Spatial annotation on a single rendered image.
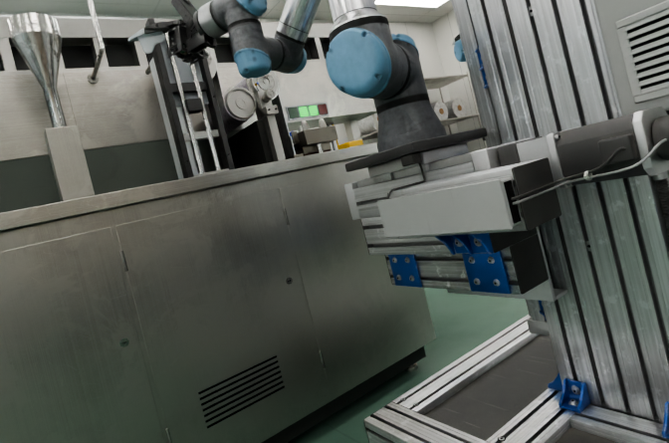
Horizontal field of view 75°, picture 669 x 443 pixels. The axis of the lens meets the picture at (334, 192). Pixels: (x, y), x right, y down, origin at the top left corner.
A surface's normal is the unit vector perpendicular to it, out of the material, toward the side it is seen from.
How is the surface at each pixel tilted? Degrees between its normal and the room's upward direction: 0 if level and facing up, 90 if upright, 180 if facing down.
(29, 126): 90
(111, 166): 90
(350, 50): 97
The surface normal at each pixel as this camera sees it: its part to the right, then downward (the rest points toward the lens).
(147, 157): 0.56, -0.13
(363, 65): -0.46, 0.25
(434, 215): -0.81, 0.21
